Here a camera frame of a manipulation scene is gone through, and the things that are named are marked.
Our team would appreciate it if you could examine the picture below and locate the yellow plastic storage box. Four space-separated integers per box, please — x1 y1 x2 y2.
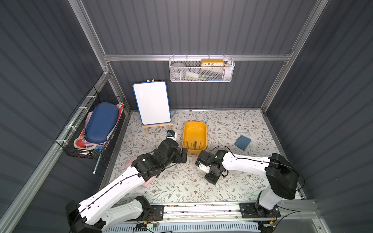
182 121 207 154

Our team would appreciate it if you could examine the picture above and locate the black wire side basket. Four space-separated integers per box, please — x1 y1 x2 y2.
56 88 126 160

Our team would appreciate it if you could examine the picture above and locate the blue oval case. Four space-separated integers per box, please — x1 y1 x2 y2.
85 102 119 144

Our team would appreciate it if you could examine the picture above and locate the yellow clock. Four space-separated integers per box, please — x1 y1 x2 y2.
201 59 225 67

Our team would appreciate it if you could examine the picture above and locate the small whiteboard on easel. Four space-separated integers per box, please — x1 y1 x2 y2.
133 80 173 134

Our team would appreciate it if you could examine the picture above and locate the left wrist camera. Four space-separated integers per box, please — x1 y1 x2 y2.
166 130 177 141

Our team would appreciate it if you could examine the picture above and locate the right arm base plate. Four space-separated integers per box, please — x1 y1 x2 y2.
239 203 281 219

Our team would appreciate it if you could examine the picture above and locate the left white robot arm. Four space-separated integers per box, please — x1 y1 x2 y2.
66 138 187 233

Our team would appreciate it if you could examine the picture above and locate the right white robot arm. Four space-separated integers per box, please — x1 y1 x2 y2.
195 150 300 216

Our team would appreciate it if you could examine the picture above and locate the white tape roll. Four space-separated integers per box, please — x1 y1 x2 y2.
170 62 186 79

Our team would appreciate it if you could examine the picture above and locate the white wire wall basket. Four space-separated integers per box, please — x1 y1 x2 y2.
169 56 236 83

